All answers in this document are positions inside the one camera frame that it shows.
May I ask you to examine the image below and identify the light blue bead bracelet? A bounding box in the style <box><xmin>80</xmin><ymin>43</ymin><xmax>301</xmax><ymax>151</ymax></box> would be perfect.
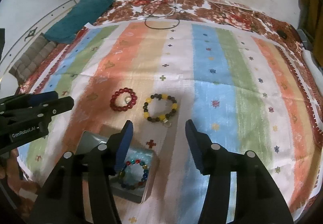
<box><xmin>110</xmin><ymin>153</ymin><xmax>152</xmax><ymax>190</ymax></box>

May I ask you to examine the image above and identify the dark red bead bracelet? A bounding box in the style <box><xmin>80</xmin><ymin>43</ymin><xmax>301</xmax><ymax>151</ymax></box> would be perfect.
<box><xmin>109</xmin><ymin>87</ymin><xmax>139</xmax><ymax>113</ymax></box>

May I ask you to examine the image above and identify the multicolour bead bracelet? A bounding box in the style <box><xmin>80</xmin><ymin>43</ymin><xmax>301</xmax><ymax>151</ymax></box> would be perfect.
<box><xmin>117</xmin><ymin>158</ymin><xmax>150</xmax><ymax>190</ymax></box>

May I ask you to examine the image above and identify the yellow and dark bead bracelet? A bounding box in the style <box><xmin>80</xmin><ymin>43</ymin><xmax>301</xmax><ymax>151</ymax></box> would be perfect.
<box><xmin>142</xmin><ymin>93</ymin><xmax>179</xmax><ymax>123</ymax></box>

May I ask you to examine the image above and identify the grey striped pillow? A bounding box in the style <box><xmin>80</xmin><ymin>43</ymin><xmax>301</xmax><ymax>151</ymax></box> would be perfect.
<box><xmin>9</xmin><ymin>33</ymin><xmax>58</xmax><ymax>85</ymax></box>

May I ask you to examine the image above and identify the silver metal tin box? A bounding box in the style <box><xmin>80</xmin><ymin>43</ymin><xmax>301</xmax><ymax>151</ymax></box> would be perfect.
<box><xmin>76</xmin><ymin>130</ymin><xmax>160</xmax><ymax>205</ymax></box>

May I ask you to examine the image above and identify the teal towel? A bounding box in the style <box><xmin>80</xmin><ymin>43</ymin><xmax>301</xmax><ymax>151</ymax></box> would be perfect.
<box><xmin>44</xmin><ymin>0</ymin><xmax>116</xmax><ymax>44</ymax></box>

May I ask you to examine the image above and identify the striped colourful mat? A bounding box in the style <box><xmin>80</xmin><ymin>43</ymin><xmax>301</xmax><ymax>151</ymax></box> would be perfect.
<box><xmin>17</xmin><ymin>20</ymin><xmax>323</xmax><ymax>224</ymax></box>

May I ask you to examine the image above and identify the floral red bedsheet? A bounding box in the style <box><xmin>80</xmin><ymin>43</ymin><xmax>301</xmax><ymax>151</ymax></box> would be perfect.
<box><xmin>7</xmin><ymin>0</ymin><xmax>323</xmax><ymax>224</ymax></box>

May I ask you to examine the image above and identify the mustard hanging garment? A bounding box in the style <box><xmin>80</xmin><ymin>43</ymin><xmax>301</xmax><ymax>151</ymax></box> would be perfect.
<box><xmin>298</xmin><ymin>0</ymin><xmax>322</xmax><ymax>66</ymax></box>

